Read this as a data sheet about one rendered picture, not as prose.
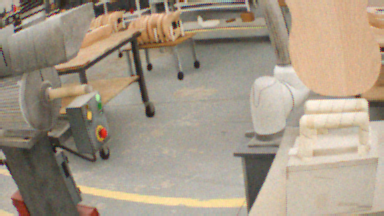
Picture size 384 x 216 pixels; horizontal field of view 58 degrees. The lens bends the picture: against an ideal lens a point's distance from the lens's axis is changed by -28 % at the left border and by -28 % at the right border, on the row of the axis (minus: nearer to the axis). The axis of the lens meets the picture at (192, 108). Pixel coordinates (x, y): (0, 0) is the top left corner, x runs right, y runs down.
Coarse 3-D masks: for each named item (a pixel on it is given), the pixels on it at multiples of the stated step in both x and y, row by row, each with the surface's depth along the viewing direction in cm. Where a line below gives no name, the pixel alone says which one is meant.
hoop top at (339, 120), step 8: (360, 112) 84; (304, 120) 90; (312, 120) 89; (320, 120) 88; (328, 120) 87; (336, 120) 86; (344, 120) 85; (352, 120) 84; (360, 120) 84; (312, 128) 90
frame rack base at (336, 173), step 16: (320, 144) 99; (336, 144) 96; (352, 144) 94; (288, 160) 97; (320, 160) 92; (336, 160) 89; (352, 160) 87; (368, 160) 85; (288, 176) 95; (304, 176) 94; (320, 176) 92; (336, 176) 90; (352, 176) 88; (368, 176) 87; (288, 192) 97; (304, 192) 95; (320, 192) 94; (336, 192) 92; (352, 192) 90; (368, 192) 88; (288, 208) 99; (304, 208) 97; (320, 208) 95; (336, 208) 94; (352, 208) 92; (368, 208) 90
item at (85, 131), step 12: (84, 96) 170; (72, 108) 160; (84, 108) 160; (96, 108) 168; (72, 120) 163; (84, 120) 161; (96, 120) 168; (72, 132) 166; (84, 132) 163; (96, 132) 167; (108, 132) 176; (84, 144) 165; (96, 144) 167; (84, 156) 172
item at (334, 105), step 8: (312, 104) 97; (320, 104) 96; (328, 104) 95; (336, 104) 94; (344, 104) 92; (352, 104) 91; (360, 104) 90; (312, 112) 97; (320, 112) 96; (328, 112) 95; (336, 112) 95
